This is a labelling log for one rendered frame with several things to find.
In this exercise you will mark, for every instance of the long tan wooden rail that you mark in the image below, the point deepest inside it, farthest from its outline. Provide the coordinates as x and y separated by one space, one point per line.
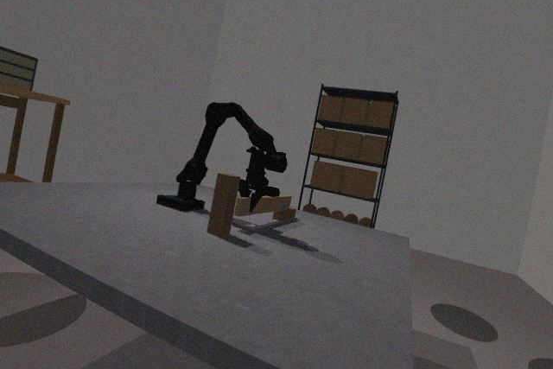
265 205

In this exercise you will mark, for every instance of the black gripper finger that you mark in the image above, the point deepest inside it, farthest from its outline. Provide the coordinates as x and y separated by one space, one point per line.
244 193
254 200

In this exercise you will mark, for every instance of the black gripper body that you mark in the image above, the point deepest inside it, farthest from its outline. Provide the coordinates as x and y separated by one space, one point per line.
255 178

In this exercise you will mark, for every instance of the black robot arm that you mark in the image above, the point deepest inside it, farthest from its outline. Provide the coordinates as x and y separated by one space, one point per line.
215 116

